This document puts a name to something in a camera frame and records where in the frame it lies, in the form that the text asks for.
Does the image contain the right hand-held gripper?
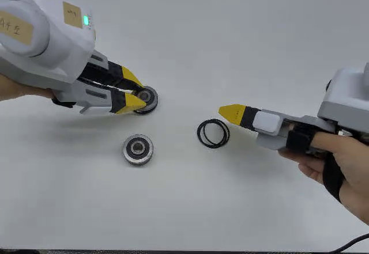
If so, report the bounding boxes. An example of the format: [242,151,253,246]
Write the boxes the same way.
[218,62,369,157]

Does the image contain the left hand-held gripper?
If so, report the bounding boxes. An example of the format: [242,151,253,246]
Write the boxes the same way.
[0,0,148,115]

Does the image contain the metal wheel with black hub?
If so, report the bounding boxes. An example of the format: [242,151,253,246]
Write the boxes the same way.
[133,85,160,116]
[121,134,154,166]

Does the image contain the black rubber ring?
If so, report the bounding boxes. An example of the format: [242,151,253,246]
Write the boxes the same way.
[199,121,231,149]
[197,119,227,146]

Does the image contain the person's right hand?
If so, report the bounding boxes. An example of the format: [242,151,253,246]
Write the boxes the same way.
[277,129,369,225]

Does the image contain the person's left hand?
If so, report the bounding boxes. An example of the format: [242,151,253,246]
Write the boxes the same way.
[0,73,76,109]

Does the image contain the white table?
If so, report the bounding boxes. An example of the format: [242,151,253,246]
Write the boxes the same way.
[0,0,369,252]

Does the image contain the black cable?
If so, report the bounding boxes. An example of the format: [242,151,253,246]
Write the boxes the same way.
[331,233,369,254]

